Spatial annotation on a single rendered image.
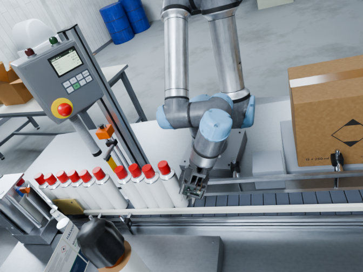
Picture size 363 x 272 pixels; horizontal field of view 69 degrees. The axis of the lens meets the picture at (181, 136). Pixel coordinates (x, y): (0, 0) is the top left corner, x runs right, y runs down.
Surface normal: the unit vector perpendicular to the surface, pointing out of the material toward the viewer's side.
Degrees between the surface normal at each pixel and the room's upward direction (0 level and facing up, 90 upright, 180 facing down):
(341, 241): 0
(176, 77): 50
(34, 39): 90
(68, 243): 90
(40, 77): 90
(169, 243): 0
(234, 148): 2
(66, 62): 90
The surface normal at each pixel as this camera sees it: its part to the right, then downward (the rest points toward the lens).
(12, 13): 0.88, 0.00
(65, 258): 0.94, -0.16
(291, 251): -0.30, -0.76
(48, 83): 0.65, 0.27
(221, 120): 0.21, -0.72
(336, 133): -0.22, 0.64
